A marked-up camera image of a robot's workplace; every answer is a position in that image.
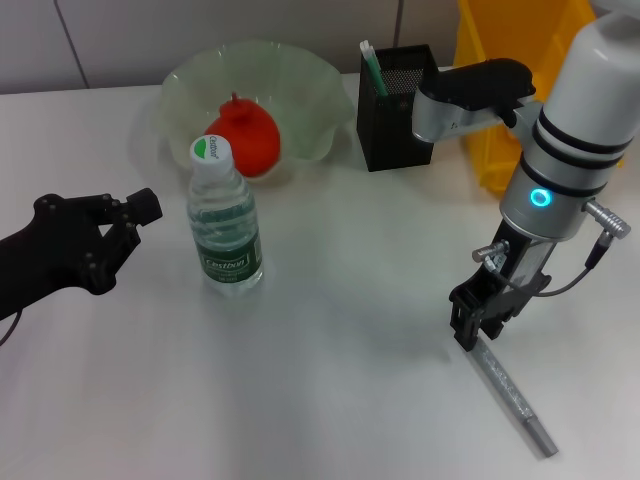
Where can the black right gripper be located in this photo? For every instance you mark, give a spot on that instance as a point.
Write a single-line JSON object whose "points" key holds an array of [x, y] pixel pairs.
{"points": [[520, 280]]}

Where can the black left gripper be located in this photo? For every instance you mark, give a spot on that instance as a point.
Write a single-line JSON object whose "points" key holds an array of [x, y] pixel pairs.
{"points": [[50, 250]]}

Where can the clear green-label water bottle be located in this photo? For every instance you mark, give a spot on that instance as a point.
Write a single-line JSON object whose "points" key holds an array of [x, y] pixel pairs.
{"points": [[230, 270]]}

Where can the red pomegranate toy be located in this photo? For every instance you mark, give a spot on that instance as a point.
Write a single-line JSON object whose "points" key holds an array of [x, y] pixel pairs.
{"points": [[255, 140]]}

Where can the green utility knife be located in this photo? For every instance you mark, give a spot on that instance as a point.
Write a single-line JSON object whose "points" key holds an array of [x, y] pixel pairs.
{"points": [[372, 65]]}

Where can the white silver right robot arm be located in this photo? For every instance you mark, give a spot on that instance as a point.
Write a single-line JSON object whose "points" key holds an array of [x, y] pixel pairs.
{"points": [[565, 165]]}

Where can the grey pen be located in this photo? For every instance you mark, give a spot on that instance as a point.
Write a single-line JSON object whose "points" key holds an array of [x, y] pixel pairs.
{"points": [[510, 395]]}

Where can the green glass fruit bowl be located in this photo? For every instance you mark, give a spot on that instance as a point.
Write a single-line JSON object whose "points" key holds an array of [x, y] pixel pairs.
{"points": [[310, 100]]}

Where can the black mesh pen holder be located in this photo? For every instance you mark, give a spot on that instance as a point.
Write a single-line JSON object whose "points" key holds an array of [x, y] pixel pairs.
{"points": [[385, 135]]}

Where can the yellow plastic bin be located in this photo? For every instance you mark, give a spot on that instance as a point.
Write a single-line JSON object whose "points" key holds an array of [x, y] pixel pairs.
{"points": [[480, 30]]}

